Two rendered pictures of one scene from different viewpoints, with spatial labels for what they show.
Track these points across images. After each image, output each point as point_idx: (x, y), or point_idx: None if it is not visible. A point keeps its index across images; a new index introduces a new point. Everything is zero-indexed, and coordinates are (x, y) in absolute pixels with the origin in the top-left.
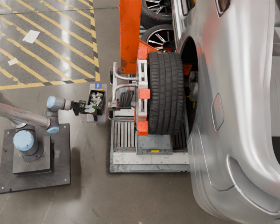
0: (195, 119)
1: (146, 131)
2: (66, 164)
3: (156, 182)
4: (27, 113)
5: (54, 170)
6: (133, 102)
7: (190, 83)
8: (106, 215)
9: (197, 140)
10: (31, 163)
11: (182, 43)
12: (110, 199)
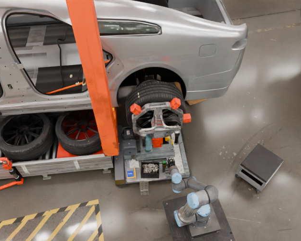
0: (186, 81)
1: (189, 114)
2: None
3: (189, 146)
4: (197, 182)
5: None
6: (125, 164)
7: None
8: (221, 175)
9: (198, 81)
10: (209, 215)
11: (117, 91)
12: (209, 174)
